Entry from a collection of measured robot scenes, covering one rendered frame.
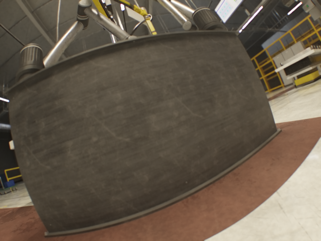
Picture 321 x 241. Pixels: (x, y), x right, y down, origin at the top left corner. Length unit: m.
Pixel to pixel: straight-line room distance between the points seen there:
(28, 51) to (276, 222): 1.50
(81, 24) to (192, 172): 1.74
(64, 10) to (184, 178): 11.48
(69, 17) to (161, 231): 11.95
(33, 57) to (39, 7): 10.32
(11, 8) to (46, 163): 11.38
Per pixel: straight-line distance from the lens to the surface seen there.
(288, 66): 5.24
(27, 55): 1.16
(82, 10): 1.71
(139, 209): 0.76
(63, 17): 11.90
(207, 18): 1.35
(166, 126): 0.70
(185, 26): 1.53
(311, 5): 2.52
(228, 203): 0.62
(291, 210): 0.53
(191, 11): 1.84
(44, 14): 11.74
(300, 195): 0.58
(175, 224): 0.61
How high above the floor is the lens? 0.37
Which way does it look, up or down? 4 degrees up
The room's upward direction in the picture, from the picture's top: 20 degrees counter-clockwise
